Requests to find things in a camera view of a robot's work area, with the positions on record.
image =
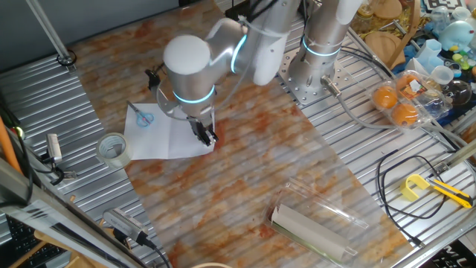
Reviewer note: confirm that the clear plastic bottle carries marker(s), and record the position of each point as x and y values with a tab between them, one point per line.
440	15

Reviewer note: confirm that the silver camera on mount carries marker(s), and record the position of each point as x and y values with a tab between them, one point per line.
54	147

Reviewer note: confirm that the orange egg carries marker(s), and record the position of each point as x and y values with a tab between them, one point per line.
385	97
404	114
404	82

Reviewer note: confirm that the green yellow toy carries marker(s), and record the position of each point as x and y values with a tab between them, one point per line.
461	61

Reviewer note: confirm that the black keyboard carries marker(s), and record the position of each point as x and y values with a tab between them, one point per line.
22	242

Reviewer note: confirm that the clear tape roll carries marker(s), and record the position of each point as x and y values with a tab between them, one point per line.
111	164

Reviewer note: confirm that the grey metal beam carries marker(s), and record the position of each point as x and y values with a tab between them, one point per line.
48	219

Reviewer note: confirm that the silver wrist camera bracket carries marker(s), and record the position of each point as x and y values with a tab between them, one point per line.
165	108

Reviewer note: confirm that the dark glass bowl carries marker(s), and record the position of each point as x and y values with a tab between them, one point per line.
458	93

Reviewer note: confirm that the metal tripod pole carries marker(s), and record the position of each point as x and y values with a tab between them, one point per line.
48	31

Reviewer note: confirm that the yellow utility knife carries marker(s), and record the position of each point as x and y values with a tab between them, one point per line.
451	193

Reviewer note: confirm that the blue whale toy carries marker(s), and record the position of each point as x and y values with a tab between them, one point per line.
457	35

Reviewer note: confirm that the clear plastic box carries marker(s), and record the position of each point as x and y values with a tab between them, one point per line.
323	208

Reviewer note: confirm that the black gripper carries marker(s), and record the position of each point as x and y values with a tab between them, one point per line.
200	127

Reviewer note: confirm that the glass jar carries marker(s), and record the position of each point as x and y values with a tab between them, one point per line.
362	18

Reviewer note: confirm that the black white marker card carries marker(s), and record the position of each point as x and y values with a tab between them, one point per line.
444	4

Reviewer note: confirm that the pale blue hexagonal cup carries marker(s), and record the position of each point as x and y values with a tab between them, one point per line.
429	52

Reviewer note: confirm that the oranges in plastic tray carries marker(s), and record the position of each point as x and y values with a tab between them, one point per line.
427	108

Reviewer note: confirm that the yellow plastic hook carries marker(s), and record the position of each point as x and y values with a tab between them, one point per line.
407	191

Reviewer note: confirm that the white paper sheet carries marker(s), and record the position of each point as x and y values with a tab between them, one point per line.
156	141

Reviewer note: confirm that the orange pole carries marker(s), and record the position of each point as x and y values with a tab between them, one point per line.
7	145

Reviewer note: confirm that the white plastic cup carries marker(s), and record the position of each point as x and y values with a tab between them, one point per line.
442	74

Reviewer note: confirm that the beige round rim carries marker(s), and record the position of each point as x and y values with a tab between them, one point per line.
212	265

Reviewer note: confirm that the orange marbled table mat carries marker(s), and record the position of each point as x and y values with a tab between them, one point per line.
241	156

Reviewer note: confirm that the black printed sign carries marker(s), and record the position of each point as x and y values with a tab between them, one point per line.
453	257

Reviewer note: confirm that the aluminium profile bar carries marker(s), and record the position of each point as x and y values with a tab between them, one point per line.
461	154

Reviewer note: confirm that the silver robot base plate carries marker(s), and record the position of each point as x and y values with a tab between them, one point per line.
294	89

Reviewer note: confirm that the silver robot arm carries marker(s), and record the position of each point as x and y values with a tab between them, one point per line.
186	59

